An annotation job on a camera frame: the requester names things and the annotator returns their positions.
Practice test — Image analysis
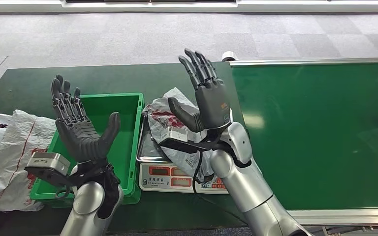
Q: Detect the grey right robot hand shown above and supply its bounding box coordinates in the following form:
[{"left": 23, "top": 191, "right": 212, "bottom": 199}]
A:
[{"left": 167, "top": 48, "right": 233, "bottom": 133}]

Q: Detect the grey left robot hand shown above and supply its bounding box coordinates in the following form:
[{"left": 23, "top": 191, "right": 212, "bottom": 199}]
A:
[{"left": 50, "top": 74, "right": 122, "bottom": 163}]

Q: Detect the grey package with red print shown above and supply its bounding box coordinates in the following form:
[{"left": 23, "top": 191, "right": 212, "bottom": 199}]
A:
[{"left": 142, "top": 87, "right": 217, "bottom": 184}]

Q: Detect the white conveyor roller end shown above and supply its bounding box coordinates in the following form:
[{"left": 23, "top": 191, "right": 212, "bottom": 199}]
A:
[{"left": 221, "top": 51, "right": 239, "bottom": 62}]

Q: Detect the green conveyor belt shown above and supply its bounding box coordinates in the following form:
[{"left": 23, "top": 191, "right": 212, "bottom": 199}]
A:
[{"left": 229, "top": 58, "right": 378, "bottom": 226}]

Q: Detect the green plastic bin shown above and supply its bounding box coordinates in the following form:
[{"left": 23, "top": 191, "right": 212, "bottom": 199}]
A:
[{"left": 29, "top": 92, "right": 145, "bottom": 205}]

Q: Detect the steel scale tray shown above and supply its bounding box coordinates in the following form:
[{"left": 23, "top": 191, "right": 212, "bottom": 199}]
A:
[{"left": 136, "top": 104, "right": 234, "bottom": 164}]

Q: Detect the large white bag red stripe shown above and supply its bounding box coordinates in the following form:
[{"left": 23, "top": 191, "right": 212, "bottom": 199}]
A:
[{"left": 0, "top": 110, "right": 57, "bottom": 213}]

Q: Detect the white electronic scale body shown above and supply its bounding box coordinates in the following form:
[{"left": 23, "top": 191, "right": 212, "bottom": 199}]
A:
[{"left": 139, "top": 162, "right": 231, "bottom": 195}]

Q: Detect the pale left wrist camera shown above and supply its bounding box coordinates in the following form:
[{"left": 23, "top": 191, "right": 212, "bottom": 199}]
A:
[{"left": 24, "top": 152, "right": 79, "bottom": 189}]

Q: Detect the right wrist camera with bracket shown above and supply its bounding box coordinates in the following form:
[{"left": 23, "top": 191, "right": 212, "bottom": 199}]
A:
[{"left": 158, "top": 126, "right": 217, "bottom": 154}]

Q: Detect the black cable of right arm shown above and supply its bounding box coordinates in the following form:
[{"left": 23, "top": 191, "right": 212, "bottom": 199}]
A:
[{"left": 191, "top": 150, "right": 247, "bottom": 225}]

